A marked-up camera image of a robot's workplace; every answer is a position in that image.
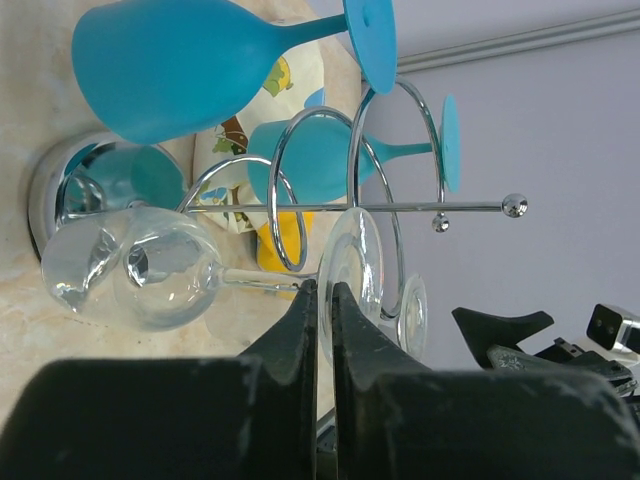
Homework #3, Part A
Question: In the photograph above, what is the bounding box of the blue wine glass left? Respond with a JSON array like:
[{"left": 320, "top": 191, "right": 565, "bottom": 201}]
[{"left": 71, "top": 1, "right": 397, "bottom": 145}]

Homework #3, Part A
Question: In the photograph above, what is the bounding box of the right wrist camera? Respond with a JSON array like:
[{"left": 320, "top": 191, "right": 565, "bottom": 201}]
[{"left": 586, "top": 304, "right": 639, "bottom": 354}]

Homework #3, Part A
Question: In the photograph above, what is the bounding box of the blue wine glass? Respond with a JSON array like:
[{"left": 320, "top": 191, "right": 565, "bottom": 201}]
[
  {"left": 71, "top": 1, "right": 397, "bottom": 145},
  {"left": 247, "top": 95, "right": 461, "bottom": 204}
]

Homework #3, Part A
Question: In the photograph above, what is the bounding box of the yellow cloth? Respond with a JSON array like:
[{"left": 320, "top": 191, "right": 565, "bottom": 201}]
[{"left": 256, "top": 212, "right": 301, "bottom": 273}]

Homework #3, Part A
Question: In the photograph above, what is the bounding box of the clear wine glass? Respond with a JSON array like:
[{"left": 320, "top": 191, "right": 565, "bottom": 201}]
[
  {"left": 41, "top": 207, "right": 383, "bottom": 358},
  {"left": 378, "top": 274, "right": 428, "bottom": 361}
]

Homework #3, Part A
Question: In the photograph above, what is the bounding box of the white patterned cloth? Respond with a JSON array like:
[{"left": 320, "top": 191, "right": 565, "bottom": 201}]
[{"left": 191, "top": 42, "right": 325, "bottom": 206}]

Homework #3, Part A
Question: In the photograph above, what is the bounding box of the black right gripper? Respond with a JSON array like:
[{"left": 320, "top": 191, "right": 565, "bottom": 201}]
[{"left": 451, "top": 307, "right": 639, "bottom": 397}]

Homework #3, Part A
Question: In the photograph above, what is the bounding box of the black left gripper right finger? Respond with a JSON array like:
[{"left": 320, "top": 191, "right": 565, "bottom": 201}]
[{"left": 332, "top": 283, "right": 639, "bottom": 479}]

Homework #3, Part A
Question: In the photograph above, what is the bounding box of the chrome wine glass rack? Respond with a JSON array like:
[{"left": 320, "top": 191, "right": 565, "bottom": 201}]
[{"left": 27, "top": 79, "right": 529, "bottom": 277}]

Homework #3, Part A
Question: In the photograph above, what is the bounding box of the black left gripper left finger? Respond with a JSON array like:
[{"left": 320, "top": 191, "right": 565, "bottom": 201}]
[{"left": 1, "top": 280, "right": 318, "bottom": 479}]

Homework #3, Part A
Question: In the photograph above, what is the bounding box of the blue wine glass right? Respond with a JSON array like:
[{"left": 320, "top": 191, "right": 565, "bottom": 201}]
[{"left": 247, "top": 95, "right": 461, "bottom": 204}]

